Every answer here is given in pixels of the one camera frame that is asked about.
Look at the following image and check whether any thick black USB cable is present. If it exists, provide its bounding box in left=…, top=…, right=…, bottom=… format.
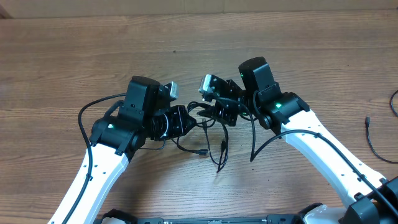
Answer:
left=170, top=101, right=230, bottom=174

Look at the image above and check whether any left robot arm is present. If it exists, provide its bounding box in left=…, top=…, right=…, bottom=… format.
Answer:
left=49, top=76, right=196, bottom=223

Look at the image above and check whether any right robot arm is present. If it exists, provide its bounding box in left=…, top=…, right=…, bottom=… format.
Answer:
left=198, top=57, right=397, bottom=223

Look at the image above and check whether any right camera cable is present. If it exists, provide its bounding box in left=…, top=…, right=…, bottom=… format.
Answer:
left=214, top=96, right=398, bottom=218

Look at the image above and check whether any camera cable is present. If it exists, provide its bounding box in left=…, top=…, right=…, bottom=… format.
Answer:
left=62, top=93, right=127, bottom=224
left=214, top=96, right=398, bottom=218

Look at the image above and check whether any left camera cable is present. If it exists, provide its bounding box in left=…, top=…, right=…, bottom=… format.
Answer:
left=62, top=93, right=127, bottom=224

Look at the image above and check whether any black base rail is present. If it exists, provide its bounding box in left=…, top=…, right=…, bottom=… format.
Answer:
left=93, top=203, right=322, bottom=224

